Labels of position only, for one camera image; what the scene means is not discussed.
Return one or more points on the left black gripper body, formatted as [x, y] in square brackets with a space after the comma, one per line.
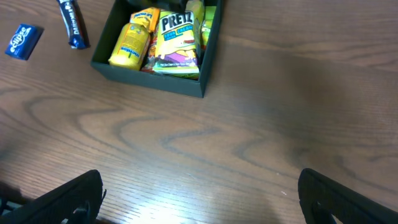
[169, 5]

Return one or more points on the Haribo gummy candy bag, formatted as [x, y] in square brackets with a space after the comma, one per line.
[205, 16]

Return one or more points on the green Pretz snack box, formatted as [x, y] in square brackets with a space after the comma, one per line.
[178, 45]

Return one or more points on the small orange snack packet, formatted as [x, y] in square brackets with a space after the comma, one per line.
[147, 17]

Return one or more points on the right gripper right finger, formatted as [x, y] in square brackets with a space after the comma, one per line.
[324, 200]

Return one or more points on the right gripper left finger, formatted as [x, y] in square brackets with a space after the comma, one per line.
[77, 201]

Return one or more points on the blue Eclipse gum pack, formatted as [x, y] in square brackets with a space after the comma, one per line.
[23, 41]

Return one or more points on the yellow Mentos gum bottle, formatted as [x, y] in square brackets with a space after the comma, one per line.
[131, 47]

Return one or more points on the dark blue chocolate bar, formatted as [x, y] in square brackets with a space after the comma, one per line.
[74, 24]

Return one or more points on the black gift box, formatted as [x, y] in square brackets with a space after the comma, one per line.
[120, 10]

